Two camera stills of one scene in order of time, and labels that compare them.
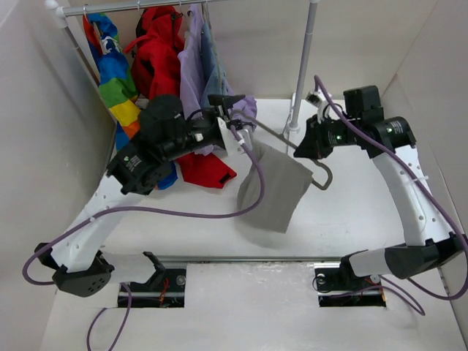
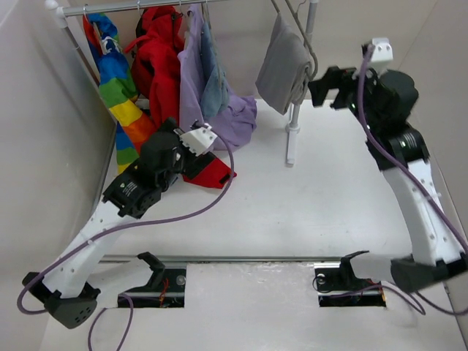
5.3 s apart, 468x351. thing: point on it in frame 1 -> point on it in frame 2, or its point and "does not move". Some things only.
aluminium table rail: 220,257 does not move
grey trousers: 285,185 -> 282,79
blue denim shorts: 213,77 does not move
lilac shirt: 189,63 does not move
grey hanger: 250,120 -> 302,31
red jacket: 158,54 does not move
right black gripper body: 327,134 -> 373,116
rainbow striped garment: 118,85 does not move
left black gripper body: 204,131 -> 185,161
